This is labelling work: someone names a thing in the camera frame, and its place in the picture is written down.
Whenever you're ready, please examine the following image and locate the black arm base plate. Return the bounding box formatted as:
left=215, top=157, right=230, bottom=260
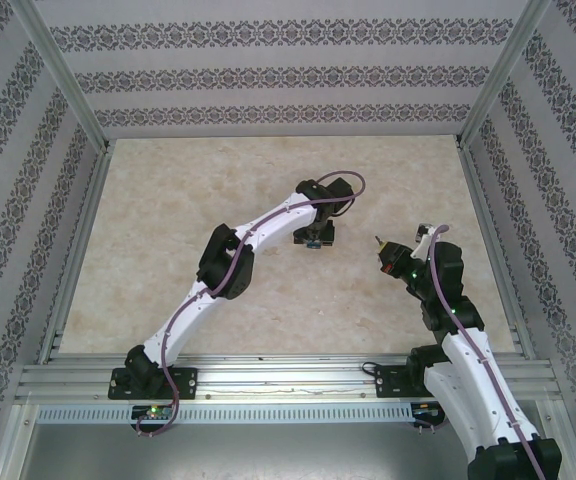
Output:
left=109, top=367, right=199, bottom=401
left=375, top=363, right=432, bottom=400

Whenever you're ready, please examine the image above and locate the aluminium mounting rail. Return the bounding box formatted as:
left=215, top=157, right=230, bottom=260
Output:
left=15, top=352, right=562, bottom=404

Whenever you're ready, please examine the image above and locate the grey metal bottom panel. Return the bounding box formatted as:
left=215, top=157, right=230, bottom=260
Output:
left=7, top=404, right=576, bottom=480

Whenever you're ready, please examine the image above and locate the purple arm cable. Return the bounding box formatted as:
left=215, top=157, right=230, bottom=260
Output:
left=135, top=169, right=368, bottom=439
left=417, top=224, right=549, bottom=480

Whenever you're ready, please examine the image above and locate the aluminium side rail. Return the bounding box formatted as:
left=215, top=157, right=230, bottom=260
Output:
left=37, top=142, right=115, bottom=364
left=459, top=143, right=537, bottom=361

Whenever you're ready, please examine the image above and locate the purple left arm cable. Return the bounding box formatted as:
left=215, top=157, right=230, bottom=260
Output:
left=135, top=169, right=368, bottom=439

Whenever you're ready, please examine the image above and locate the aluminium frame post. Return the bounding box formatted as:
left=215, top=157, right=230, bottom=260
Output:
left=6, top=0, right=115, bottom=154
left=456, top=0, right=563, bottom=149

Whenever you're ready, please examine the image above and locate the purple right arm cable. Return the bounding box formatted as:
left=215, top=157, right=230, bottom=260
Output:
left=417, top=224, right=549, bottom=480

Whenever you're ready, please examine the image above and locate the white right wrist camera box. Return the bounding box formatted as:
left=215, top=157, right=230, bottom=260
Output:
left=414, top=222, right=439, bottom=256

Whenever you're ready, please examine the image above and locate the slotted grey cable duct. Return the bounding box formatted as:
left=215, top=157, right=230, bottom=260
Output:
left=35, top=403, right=414, bottom=424

